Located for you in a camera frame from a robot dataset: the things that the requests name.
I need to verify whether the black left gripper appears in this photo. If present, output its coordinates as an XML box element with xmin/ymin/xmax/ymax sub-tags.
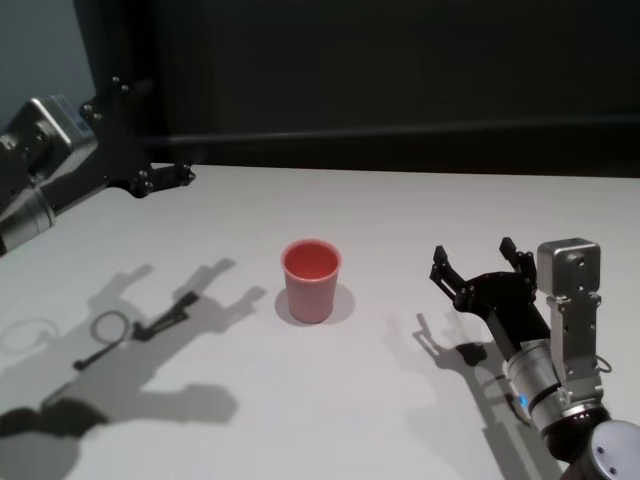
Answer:
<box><xmin>42</xmin><ymin>74</ymin><xmax>198</xmax><ymax>211</ymax></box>

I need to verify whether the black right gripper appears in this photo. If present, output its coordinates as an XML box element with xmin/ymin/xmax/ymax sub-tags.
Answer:
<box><xmin>428</xmin><ymin>237</ymin><xmax>550</xmax><ymax>354</ymax></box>

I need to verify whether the pink plastic cup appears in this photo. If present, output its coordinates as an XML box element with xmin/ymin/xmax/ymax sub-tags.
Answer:
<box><xmin>282</xmin><ymin>238</ymin><xmax>345</xmax><ymax>325</ymax></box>

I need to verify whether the grey metal handrail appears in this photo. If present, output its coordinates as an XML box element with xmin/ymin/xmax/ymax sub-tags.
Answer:
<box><xmin>167</xmin><ymin>132</ymin><xmax>640</xmax><ymax>151</ymax></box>

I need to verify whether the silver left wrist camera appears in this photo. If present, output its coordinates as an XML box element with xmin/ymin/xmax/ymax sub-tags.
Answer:
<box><xmin>7</xmin><ymin>95</ymin><xmax>100</xmax><ymax>174</ymax></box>

